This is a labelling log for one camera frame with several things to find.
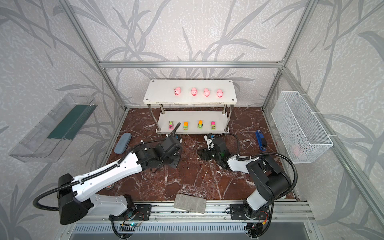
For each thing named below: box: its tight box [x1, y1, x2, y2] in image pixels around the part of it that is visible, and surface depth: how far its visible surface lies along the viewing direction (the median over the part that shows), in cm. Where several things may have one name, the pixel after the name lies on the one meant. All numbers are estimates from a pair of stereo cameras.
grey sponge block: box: [173, 193, 207, 214], surface depth 75 cm
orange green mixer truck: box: [197, 120, 203, 129], surface depth 102 cm
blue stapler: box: [255, 130, 268, 152], surface depth 98 cm
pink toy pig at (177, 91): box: [174, 87, 181, 96], surface depth 81 cm
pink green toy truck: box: [168, 120, 174, 130], surface depth 101 cm
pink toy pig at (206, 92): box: [203, 88, 211, 97], surface depth 80 cm
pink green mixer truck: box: [210, 121, 216, 130], surface depth 101 cm
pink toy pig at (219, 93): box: [216, 89, 224, 98], surface depth 80 cm
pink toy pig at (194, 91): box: [191, 87, 198, 97], surface depth 80 cm
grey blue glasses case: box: [114, 132, 132, 155], surface depth 98 cm
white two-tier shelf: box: [143, 79, 237, 134], surface depth 87 cm
